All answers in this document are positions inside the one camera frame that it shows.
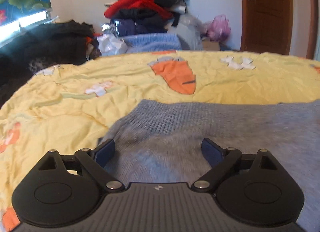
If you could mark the pink plastic bag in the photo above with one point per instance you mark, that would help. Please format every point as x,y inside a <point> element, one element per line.
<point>219,30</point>

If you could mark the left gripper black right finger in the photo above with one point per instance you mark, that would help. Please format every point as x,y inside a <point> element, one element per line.
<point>254,189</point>

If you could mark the white crumpled plastic bag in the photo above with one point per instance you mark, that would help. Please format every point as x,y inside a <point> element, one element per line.
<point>109,45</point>

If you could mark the window frame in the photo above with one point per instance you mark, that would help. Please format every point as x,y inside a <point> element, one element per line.
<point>22,25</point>

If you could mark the yellow carrot print bed sheet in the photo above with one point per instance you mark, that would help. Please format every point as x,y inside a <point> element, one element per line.
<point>69,107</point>

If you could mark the brown wooden door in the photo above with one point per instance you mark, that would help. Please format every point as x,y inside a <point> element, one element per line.
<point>267,26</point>

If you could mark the light blue folded knit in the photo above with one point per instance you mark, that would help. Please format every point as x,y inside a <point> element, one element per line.
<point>144,43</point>

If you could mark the black coat pile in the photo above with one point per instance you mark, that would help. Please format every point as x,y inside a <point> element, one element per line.
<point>44,46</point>

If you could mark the grey and navy knit sweater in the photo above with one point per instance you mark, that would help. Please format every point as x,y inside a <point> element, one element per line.
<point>161,143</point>

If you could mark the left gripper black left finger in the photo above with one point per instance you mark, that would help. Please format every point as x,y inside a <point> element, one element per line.
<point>61,190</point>

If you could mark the grey plastic bag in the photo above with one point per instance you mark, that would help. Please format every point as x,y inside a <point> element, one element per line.
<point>190,31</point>

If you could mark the red garment on pile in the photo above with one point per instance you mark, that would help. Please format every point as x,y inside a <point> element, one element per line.
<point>137,4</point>

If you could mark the navy garment in pile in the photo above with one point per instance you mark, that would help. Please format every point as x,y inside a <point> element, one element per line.
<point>137,21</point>

